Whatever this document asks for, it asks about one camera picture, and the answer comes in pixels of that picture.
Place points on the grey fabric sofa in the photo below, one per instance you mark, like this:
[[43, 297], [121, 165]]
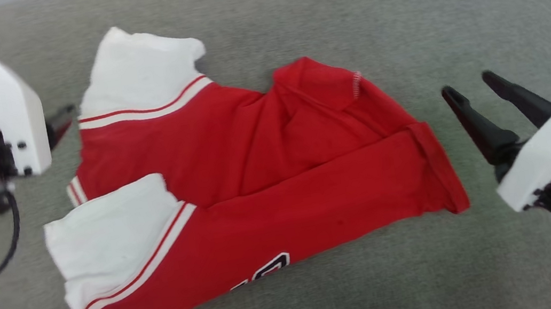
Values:
[[288, 12]]

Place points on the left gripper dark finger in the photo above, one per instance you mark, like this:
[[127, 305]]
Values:
[[58, 124]]

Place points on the red and white Bulls jersey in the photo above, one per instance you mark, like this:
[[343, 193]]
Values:
[[284, 175]]

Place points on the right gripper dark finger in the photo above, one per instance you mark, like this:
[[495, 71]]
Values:
[[485, 133], [523, 98]]

